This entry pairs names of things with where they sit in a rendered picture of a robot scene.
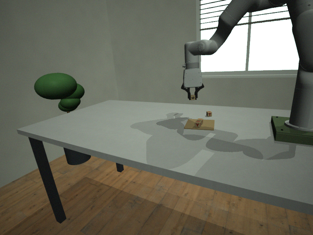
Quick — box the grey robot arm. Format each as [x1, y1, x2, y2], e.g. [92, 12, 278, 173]
[182, 0, 313, 132]

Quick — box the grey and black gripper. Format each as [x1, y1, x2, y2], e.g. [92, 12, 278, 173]
[181, 68, 204, 100]

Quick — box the tan flat mat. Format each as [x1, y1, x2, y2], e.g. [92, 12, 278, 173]
[184, 119, 215, 130]

